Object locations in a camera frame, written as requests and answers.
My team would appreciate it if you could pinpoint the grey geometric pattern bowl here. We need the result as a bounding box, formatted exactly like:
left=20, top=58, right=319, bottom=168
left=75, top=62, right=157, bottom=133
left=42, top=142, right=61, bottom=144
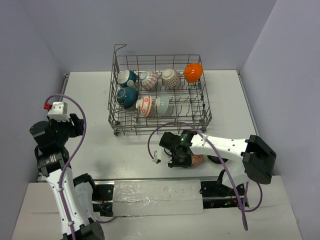
left=161, top=69, right=181, bottom=88

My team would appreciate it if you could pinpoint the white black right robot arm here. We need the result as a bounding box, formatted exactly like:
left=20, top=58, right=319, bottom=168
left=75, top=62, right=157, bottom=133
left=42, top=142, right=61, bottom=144
left=159, top=130, right=277, bottom=196

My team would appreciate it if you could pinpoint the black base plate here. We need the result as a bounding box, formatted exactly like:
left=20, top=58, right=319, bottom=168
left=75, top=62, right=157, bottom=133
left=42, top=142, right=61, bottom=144
left=92, top=183, right=114, bottom=217
left=199, top=180, right=239, bottom=209

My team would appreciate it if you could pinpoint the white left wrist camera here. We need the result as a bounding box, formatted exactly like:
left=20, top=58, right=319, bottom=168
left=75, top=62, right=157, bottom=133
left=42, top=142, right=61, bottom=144
left=43, top=101, right=69, bottom=122

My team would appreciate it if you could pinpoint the orange floral pattern bowl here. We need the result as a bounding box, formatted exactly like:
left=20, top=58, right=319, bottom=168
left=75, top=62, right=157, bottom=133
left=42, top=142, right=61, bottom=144
left=135, top=95, right=153, bottom=117

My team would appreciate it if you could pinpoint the grey wire dish rack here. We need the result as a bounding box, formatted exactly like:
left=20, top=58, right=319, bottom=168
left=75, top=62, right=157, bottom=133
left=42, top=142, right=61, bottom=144
left=107, top=43, right=212, bottom=136

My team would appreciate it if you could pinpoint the white bowl red diamond pattern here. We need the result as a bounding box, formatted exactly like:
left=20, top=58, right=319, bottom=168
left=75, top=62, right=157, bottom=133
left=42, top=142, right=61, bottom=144
left=139, top=70, right=158, bottom=90

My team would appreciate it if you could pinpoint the blue triangle pattern bowl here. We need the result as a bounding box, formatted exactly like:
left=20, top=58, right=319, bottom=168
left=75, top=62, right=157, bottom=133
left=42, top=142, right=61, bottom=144
left=117, top=69, right=138, bottom=88

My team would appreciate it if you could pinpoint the orange diamond pattern bowl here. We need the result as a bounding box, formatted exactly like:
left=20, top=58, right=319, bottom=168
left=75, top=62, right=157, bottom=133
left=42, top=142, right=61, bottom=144
left=191, top=155, right=204, bottom=168

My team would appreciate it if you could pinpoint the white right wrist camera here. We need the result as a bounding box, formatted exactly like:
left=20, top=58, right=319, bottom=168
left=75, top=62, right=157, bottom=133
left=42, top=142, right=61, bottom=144
left=152, top=150, right=161, bottom=164

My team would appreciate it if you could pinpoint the pale green bowl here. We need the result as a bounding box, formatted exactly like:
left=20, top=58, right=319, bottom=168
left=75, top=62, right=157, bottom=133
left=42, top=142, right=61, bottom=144
left=152, top=96, right=170, bottom=116

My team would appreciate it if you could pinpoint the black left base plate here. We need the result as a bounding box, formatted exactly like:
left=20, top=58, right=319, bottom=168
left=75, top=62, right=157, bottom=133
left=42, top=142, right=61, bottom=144
left=92, top=183, right=114, bottom=217

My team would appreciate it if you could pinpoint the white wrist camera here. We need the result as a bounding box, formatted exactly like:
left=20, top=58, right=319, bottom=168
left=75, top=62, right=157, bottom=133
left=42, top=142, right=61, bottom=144
left=152, top=150, right=161, bottom=164
left=43, top=101, right=69, bottom=122

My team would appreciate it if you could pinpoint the black bowl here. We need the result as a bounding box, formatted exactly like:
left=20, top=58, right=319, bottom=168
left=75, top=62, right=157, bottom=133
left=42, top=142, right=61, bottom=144
left=207, top=155, right=228, bottom=165

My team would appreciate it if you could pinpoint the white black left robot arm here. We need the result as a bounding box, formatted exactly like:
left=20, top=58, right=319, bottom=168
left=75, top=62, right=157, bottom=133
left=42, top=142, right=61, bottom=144
left=29, top=113, right=105, bottom=240

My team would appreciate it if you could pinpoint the plain white bowl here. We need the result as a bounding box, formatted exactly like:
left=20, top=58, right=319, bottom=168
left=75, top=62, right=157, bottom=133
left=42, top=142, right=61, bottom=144
left=184, top=63, right=204, bottom=83

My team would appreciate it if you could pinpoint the dark bowl beige inside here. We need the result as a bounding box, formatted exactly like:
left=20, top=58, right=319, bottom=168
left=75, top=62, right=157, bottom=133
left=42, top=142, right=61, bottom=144
left=116, top=87, right=138, bottom=109

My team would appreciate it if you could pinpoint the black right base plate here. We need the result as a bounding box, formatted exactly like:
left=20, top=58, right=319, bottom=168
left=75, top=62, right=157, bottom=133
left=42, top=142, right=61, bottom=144
left=199, top=180, right=239, bottom=209

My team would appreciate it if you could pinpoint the grey taped cover panel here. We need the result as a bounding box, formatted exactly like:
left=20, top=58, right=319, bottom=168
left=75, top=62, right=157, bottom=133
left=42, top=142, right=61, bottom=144
left=112, top=180, right=204, bottom=217

